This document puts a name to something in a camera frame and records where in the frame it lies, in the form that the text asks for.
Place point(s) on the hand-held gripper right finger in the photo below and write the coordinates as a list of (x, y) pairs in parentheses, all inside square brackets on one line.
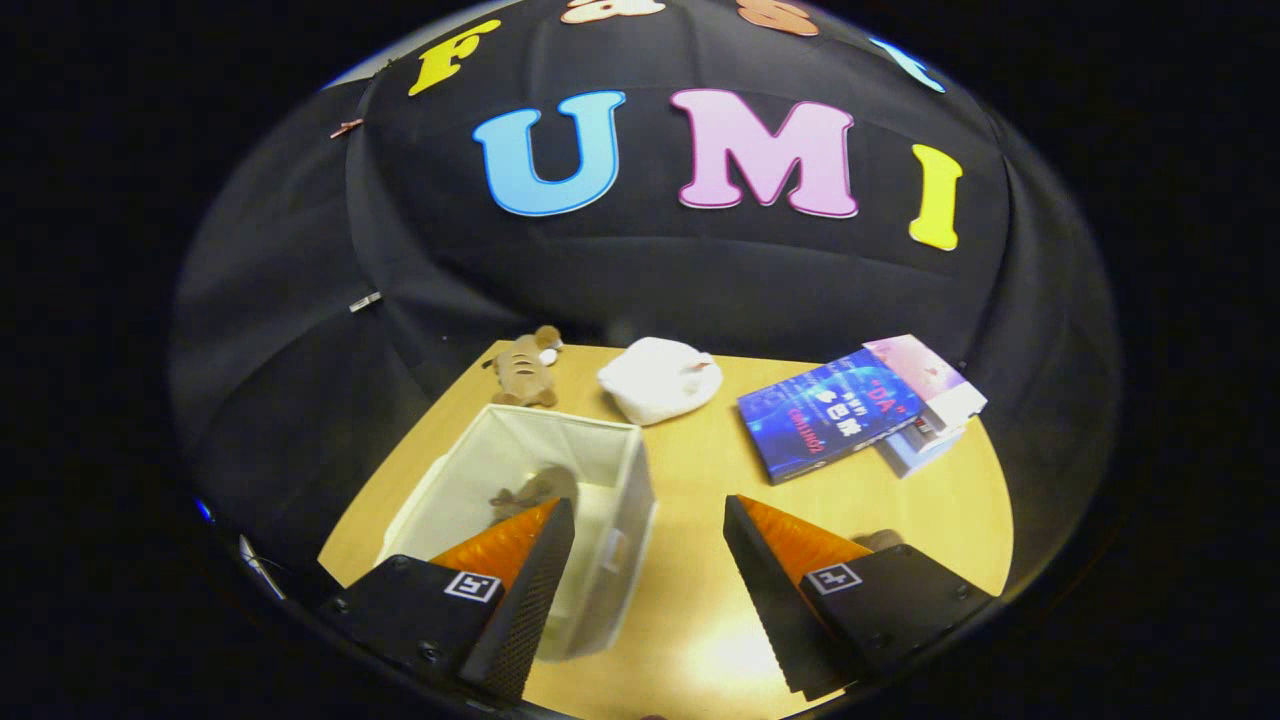
[(765, 600)]

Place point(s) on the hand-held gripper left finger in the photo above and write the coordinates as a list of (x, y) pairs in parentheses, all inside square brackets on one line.
[(535, 600)]

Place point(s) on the brown fuzzy shoe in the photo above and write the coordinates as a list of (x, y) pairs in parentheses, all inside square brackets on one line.
[(545, 485), (880, 541)]

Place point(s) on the grey fabric storage box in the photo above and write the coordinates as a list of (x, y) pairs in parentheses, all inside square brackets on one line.
[(560, 440)]

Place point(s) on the dark blue book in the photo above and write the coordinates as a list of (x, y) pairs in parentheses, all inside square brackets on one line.
[(820, 415)]

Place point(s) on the light blue book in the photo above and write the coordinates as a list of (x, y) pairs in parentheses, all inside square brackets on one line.
[(915, 457)]

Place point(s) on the brown plush toy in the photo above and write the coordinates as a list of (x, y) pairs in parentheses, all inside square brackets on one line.
[(522, 375)]

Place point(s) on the white plush toy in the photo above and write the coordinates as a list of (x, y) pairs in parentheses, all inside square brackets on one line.
[(655, 385)]

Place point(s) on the pink white book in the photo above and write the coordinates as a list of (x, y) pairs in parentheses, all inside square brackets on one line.
[(925, 375)]

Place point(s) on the silver cloth clip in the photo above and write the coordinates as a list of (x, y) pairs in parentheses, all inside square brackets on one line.
[(364, 301)]

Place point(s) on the red cloth clip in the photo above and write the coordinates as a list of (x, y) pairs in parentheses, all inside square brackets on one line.
[(347, 127)]

